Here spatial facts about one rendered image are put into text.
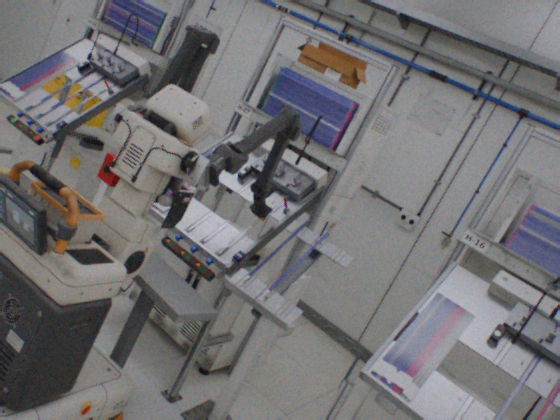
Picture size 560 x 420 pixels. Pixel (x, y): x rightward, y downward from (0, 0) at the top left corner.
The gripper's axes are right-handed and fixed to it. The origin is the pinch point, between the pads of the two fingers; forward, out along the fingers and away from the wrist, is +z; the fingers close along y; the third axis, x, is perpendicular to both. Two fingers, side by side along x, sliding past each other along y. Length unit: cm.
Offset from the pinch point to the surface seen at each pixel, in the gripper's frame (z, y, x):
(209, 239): -3.4, 10.0, 26.8
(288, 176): -2.3, 6.5, -27.4
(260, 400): 82, -37, 53
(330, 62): -13, 38, -101
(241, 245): -2.6, -4.1, 19.1
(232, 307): 37, -6, 35
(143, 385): 37, -1, 92
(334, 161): -8.7, -9.3, -45.8
